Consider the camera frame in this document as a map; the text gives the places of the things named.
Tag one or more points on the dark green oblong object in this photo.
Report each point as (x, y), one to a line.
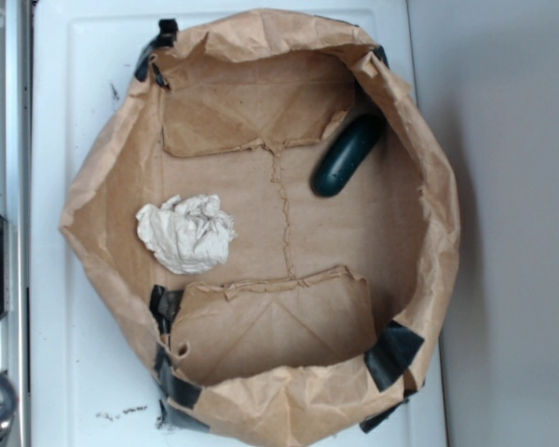
(346, 154)

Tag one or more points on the crumpled white paper ball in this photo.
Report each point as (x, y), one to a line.
(187, 236)

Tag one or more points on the brown paper bag tray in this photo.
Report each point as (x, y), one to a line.
(275, 337)

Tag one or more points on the black tape piece bottom left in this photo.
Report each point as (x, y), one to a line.
(180, 395)

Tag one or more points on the black tape piece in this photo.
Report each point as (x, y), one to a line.
(180, 395)
(392, 354)
(380, 53)
(166, 38)

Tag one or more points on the black tape piece bottom right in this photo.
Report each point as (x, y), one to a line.
(392, 354)

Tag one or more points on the black tape piece top right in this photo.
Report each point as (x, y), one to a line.
(380, 53)

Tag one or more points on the black tape piece top left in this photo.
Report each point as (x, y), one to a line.
(166, 38)

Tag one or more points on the white plastic tray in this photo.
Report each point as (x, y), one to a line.
(89, 388)

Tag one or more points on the aluminium frame rail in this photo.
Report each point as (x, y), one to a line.
(16, 43)

